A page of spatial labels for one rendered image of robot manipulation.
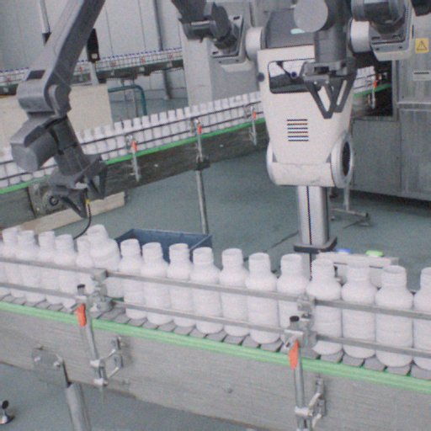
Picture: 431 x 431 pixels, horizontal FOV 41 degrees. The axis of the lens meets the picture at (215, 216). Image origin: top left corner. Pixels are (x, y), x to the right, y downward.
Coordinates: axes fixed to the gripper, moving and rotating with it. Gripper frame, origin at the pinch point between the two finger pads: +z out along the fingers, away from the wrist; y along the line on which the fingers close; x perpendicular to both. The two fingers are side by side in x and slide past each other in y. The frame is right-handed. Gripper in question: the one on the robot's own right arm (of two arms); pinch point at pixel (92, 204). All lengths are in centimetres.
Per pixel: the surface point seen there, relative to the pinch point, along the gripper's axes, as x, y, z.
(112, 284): 1.8, 5.7, 16.7
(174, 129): -97, -166, 75
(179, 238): -21, -48, 50
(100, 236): 2.0, 3.2, 5.5
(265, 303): 37.6, 6.0, 15.2
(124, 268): 6.4, 4.9, 12.0
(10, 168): -127, -79, 46
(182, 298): 19.3, 6.1, 17.1
